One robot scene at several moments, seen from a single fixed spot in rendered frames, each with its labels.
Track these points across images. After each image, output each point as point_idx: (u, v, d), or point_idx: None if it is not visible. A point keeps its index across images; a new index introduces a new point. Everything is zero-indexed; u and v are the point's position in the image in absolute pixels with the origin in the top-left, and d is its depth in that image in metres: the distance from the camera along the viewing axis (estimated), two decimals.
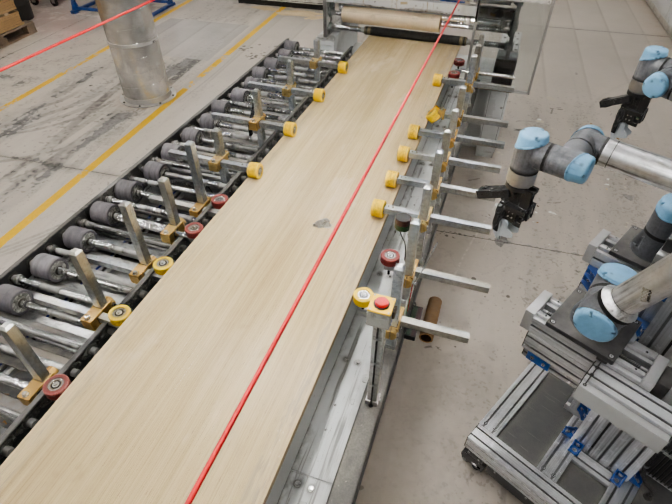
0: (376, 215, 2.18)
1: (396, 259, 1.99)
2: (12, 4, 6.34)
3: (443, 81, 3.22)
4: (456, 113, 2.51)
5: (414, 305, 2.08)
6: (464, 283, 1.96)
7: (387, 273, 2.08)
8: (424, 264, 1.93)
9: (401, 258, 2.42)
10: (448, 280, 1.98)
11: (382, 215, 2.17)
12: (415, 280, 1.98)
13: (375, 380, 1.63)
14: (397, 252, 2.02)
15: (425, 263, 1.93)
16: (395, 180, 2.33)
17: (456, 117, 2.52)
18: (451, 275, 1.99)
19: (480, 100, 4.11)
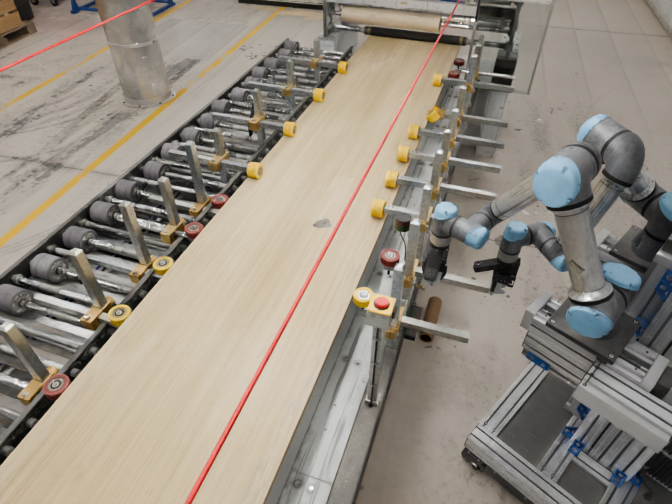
0: (376, 215, 2.18)
1: (396, 259, 1.99)
2: (12, 4, 6.34)
3: (443, 81, 3.22)
4: (456, 113, 2.51)
5: (414, 305, 2.08)
6: (464, 283, 1.96)
7: (387, 273, 2.08)
8: (418, 286, 1.88)
9: (401, 258, 2.42)
10: (448, 280, 1.98)
11: (382, 215, 2.17)
12: (414, 281, 1.97)
13: (375, 380, 1.63)
14: (397, 252, 2.02)
15: (418, 288, 1.87)
16: (395, 180, 2.33)
17: (456, 117, 2.52)
18: (451, 275, 1.99)
19: (480, 100, 4.11)
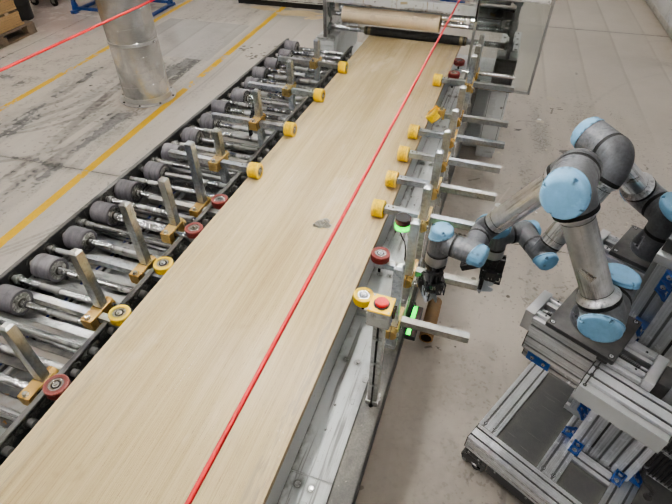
0: (376, 215, 2.18)
1: (386, 257, 2.00)
2: (12, 4, 6.34)
3: (443, 81, 3.22)
4: (456, 113, 2.51)
5: (414, 305, 2.08)
6: (453, 280, 1.97)
7: (378, 271, 2.09)
8: (418, 285, 1.88)
9: (401, 258, 2.42)
10: None
11: (382, 215, 2.17)
12: (414, 281, 1.97)
13: (375, 380, 1.63)
14: (387, 250, 2.03)
15: None
16: (395, 180, 2.33)
17: (456, 117, 2.52)
18: None
19: (480, 100, 4.11)
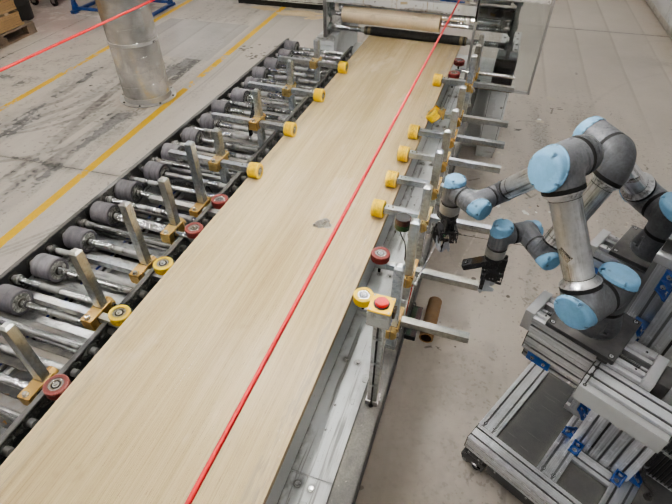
0: (376, 215, 2.18)
1: (386, 257, 2.00)
2: (12, 4, 6.34)
3: (443, 81, 3.22)
4: (456, 113, 2.51)
5: (414, 305, 2.08)
6: (453, 281, 1.97)
7: (378, 271, 2.09)
8: (425, 262, 1.96)
9: (401, 258, 2.42)
10: (438, 278, 1.99)
11: (382, 215, 2.17)
12: (414, 280, 1.98)
13: (375, 380, 1.63)
14: (387, 250, 2.03)
15: (426, 261, 1.96)
16: (395, 180, 2.33)
17: (456, 117, 2.52)
18: (441, 273, 2.00)
19: (480, 100, 4.11)
